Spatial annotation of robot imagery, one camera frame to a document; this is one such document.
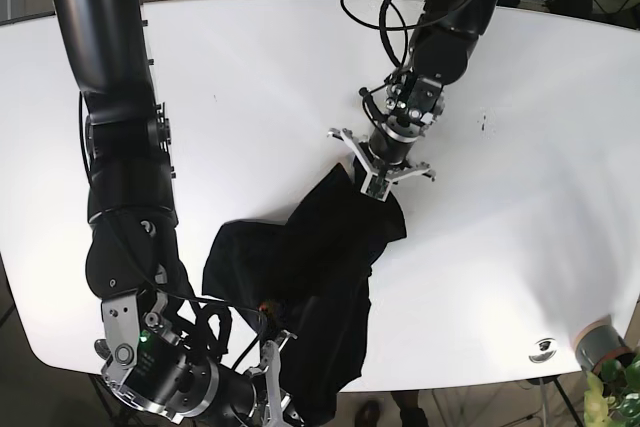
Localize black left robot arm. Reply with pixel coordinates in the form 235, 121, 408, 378
329, 0, 499, 201

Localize grey plant pot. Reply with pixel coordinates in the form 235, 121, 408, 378
572, 316, 632, 373

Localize right silver table grommet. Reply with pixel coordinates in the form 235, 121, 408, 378
528, 338, 558, 364

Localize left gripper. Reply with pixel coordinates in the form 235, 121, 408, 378
328, 72, 444, 200

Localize black T-shirt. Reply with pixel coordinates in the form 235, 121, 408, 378
202, 164, 407, 426

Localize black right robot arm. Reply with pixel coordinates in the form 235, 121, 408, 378
53, 0, 301, 426

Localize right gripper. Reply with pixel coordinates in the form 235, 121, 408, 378
95, 292, 301, 427

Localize green potted plant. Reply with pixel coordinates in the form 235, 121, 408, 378
583, 352, 639, 427

